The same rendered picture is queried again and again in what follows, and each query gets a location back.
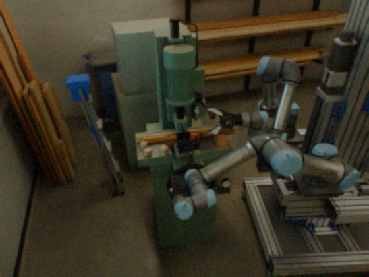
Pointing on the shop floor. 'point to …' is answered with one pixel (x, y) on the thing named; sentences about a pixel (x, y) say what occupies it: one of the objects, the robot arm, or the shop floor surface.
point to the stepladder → (75, 82)
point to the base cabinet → (200, 219)
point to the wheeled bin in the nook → (107, 88)
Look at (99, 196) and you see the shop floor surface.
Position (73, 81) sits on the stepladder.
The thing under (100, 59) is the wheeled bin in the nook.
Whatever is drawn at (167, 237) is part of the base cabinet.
